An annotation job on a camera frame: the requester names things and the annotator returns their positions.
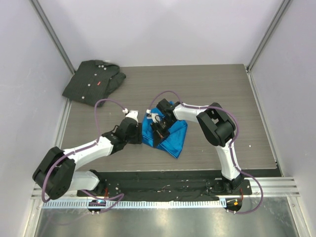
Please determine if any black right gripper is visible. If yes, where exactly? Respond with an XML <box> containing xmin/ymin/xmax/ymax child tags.
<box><xmin>151</xmin><ymin>118</ymin><xmax>176</xmax><ymax>149</ymax></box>

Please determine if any blue satin napkin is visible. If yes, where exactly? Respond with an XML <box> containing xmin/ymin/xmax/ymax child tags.
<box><xmin>142</xmin><ymin>107</ymin><xmax>188</xmax><ymax>158</ymax></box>

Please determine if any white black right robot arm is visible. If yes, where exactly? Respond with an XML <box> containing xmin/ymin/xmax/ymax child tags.
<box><xmin>146</xmin><ymin>99</ymin><xmax>244</xmax><ymax>195</ymax></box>

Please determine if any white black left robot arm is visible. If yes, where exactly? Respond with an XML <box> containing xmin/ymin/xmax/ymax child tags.
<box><xmin>33</xmin><ymin>117</ymin><xmax>142</xmax><ymax>202</ymax></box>

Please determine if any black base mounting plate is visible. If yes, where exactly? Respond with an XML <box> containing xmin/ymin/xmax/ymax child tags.
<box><xmin>76</xmin><ymin>170</ymin><xmax>252</xmax><ymax>202</ymax></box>

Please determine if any dark striped button shirt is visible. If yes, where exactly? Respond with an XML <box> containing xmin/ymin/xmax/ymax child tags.
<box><xmin>62</xmin><ymin>60</ymin><xmax>126</xmax><ymax>106</ymax></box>

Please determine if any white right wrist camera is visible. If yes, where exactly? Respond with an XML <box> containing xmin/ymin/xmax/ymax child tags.
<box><xmin>146</xmin><ymin>109</ymin><xmax>161</xmax><ymax>123</ymax></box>

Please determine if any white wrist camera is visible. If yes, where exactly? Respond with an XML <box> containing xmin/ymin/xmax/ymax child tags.
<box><xmin>122</xmin><ymin>108</ymin><xmax>138</xmax><ymax>122</ymax></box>
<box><xmin>146</xmin><ymin>109</ymin><xmax>161</xmax><ymax>123</ymax></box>

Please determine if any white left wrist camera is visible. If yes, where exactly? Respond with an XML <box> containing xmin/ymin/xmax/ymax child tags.
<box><xmin>122</xmin><ymin>108</ymin><xmax>138</xmax><ymax>122</ymax></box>

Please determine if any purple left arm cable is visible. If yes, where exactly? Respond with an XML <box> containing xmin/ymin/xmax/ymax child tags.
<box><xmin>41</xmin><ymin>98</ymin><xmax>129</xmax><ymax>213</ymax></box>

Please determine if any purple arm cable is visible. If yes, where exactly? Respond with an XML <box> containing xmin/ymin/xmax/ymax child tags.
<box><xmin>147</xmin><ymin>90</ymin><xmax>264</xmax><ymax>214</ymax></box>
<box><xmin>41</xmin><ymin>98</ymin><xmax>129</xmax><ymax>213</ymax></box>

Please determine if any slotted white cable duct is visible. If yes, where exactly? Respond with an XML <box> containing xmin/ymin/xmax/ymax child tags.
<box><xmin>42</xmin><ymin>198</ymin><xmax>227</xmax><ymax>209</ymax></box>

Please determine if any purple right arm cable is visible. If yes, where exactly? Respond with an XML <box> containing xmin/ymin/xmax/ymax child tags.
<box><xmin>147</xmin><ymin>90</ymin><xmax>264</xmax><ymax>214</ymax></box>

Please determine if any aluminium frame rail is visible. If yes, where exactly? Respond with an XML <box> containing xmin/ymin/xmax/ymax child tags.
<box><xmin>214</xmin><ymin>176</ymin><xmax>301</xmax><ymax>198</ymax></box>

